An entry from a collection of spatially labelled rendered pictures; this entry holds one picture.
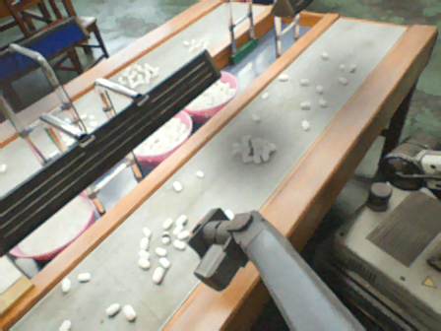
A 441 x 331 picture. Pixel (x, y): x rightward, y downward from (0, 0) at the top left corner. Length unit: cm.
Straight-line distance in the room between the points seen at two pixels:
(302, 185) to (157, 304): 49
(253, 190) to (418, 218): 60
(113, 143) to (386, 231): 92
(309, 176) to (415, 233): 45
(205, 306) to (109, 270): 28
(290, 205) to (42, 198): 59
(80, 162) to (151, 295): 37
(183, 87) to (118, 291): 52
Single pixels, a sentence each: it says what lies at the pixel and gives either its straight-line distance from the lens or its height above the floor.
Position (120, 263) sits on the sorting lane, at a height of 74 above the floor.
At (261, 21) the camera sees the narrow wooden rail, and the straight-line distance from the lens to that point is 190.
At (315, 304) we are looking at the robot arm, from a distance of 37.
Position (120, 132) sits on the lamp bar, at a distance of 75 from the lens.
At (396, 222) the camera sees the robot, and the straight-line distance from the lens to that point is 133.
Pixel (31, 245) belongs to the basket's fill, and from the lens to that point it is 116.
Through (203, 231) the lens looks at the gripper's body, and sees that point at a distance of 70.
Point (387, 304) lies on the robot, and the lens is 129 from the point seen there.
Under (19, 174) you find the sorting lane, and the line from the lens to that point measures 139.
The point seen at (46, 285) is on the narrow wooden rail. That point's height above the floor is 76.
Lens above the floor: 152
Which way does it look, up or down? 45 degrees down
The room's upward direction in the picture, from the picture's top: 12 degrees counter-clockwise
